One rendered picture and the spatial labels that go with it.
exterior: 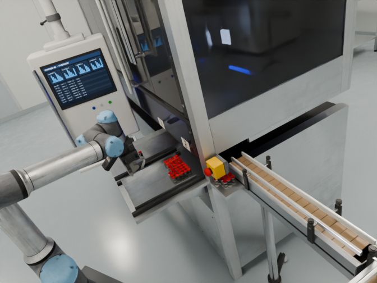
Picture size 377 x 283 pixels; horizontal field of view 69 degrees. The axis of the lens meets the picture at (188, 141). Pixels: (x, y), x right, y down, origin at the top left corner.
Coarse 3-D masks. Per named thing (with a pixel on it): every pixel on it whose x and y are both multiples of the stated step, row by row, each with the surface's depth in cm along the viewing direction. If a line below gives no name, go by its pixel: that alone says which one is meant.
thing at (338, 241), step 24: (240, 168) 132; (264, 168) 123; (264, 192) 115; (288, 192) 113; (288, 216) 104; (312, 216) 96; (336, 216) 94; (312, 240) 95; (336, 240) 91; (360, 240) 89; (336, 264) 91; (360, 264) 82
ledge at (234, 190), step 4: (236, 180) 133; (212, 184) 135; (236, 184) 131; (240, 184) 130; (216, 188) 132; (220, 188) 131; (228, 188) 130; (232, 188) 129; (236, 188) 129; (240, 188) 128; (244, 188) 129; (220, 192) 129; (224, 192) 128; (228, 192) 128; (232, 192) 127; (236, 192) 128; (224, 196) 126; (228, 196) 126; (232, 196) 127
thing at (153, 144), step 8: (144, 136) 184; (152, 136) 187; (160, 136) 186; (168, 136) 184; (136, 144) 184; (144, 144) 182; (152, 144) 180; (160, 144) 177; (168, 144) 175; (176, 144) 168; (144, 152) 174; (152, 152) 172; (160, 152) 164; (136, 160) 169
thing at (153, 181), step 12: (168, 156) 158; (144, 168) 153; (156, 168) 156; (132, 180) 152; (144, 180) 150; (156, 180) 147; (168, 180) 145; (132, 192) 144; (144, 192) 142; (156, 192) 139; (168, 192) 135; (144, 204) 131
